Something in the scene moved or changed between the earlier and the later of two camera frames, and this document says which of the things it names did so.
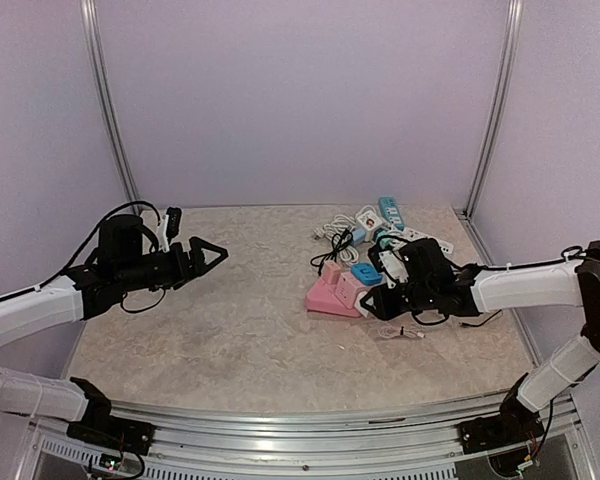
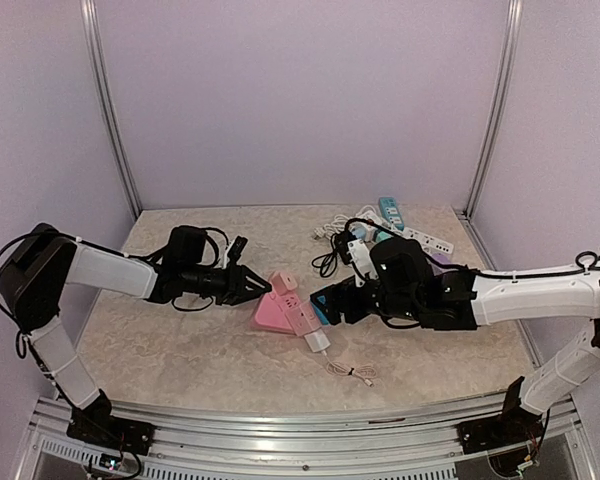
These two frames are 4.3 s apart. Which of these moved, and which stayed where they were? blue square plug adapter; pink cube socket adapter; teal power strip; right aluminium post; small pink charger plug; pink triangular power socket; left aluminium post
Moved: pink triangular power socket; small pink charger plug; blue square plug adapter; pink cube socket adapter
Stayed: teal power strip; right aluminium post; left aluminium post
